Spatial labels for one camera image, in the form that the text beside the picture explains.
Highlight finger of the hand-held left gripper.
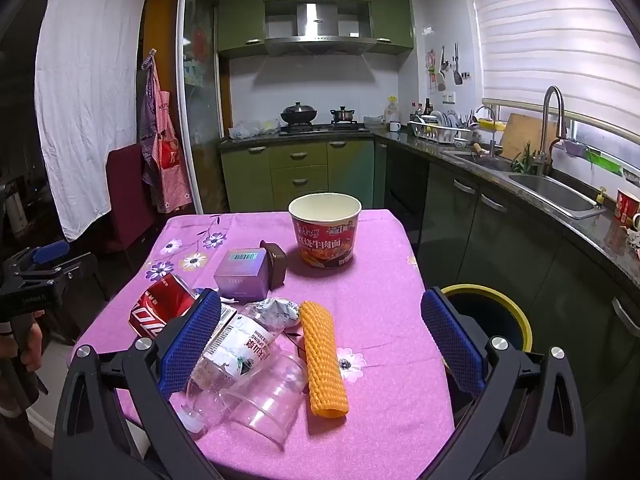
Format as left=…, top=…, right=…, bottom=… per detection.
left=2, top=240, right=71, bottom=281
left=50, top=254, right=98, bottom=283

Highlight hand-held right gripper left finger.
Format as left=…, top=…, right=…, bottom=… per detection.
left=52, top=287, right=223, bottom=480

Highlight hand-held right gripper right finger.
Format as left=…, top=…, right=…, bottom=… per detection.
left=420, top=287, right=586, bottom=480

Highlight yellow-rimmed dark trash bin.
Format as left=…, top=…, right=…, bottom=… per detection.
left=440, top=284, right=533, bottom=411

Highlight clear plastic water bottle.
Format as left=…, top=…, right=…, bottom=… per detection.
left=180, top=311, right=286, bottom=433

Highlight crushed red soda can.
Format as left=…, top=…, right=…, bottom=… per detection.
left=129, top=275, right=197, bottom=339

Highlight purple cardboard box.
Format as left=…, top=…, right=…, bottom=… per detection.
left=213, top=249, right=273, bottom=303

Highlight silver wrapper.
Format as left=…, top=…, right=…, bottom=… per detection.
left=250, top=297, right=301, bottom=331

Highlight clear plastic cup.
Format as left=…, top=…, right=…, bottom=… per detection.
left=220, top=350, right=309, bottom=449

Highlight small brown box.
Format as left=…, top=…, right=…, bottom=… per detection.
left=259, top=241, right=288, bottom=291

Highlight red instant noodle cup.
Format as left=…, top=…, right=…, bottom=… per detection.
left=288, top=193, right=362, bottom=271

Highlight person's left hand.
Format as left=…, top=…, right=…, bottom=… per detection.
left=17, top=310, right=47, bottom=373

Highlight maroon chair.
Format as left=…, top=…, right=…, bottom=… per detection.
left=105, top=142, right=162, bottom=262

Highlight pink floral tablecloth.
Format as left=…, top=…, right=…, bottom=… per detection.
left=67, top=209, right=457, bottom=467

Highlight red checked apron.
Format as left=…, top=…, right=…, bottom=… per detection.
left=142, top=89, right=194, bottom=214

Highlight white hanging sheet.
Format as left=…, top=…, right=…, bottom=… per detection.
left=34, top=0, right=149, bottom=242

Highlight steel sink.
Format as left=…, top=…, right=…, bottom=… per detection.
left=444, top=152, right=609, bottom=220

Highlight purple checked apron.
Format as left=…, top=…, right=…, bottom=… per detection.
left=138, top=49, right=168, bottom=161

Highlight green leafy vegetables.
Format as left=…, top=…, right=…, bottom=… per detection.
left=509, top=142, right=539, bottom=176

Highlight black kitchen countertop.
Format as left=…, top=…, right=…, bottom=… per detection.
left=219, top=129, right=640, bottom=281

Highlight dish rack with dishes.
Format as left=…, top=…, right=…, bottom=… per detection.
left=407, top=110, right=476, bottom=145

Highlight wooden cutting board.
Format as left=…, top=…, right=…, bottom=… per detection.
left=500, top=112, right=561, bottom=164

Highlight red printed mug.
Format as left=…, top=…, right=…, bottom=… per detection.
left=614, top=188, right=640, bottom=231

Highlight small steel faucet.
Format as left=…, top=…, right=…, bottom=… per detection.
left=474, top=105, right=499, bottom=157

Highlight glass sliding door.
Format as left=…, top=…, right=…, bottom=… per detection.
left=177, top=0, right=232, bottom=214

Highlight pile of plastic bags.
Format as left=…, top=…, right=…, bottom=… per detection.
left=228, top=117, right=281, bottom=140

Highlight green plastic strip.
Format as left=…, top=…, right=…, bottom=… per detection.
left=587, top=150, right=624, bottom=174

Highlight gas stove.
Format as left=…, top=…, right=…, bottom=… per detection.
left=278, top=121, right=371, bottom=135

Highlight tall steel faucet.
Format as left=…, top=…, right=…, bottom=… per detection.
left=532, top=85, right=569, bottom=177

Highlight black wok with lid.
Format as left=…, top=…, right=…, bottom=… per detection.
left=280, top=101, right=319, bottom=126

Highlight white window blind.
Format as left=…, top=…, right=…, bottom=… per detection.
left=467, top=0, right=640, bottom=132

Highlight steel range hood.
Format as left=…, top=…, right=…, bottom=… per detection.
left=263, top=1, right=376, bottom=57

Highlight green wall cabinets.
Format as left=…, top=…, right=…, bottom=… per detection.
left=216, top=0, right=415, bottom=59

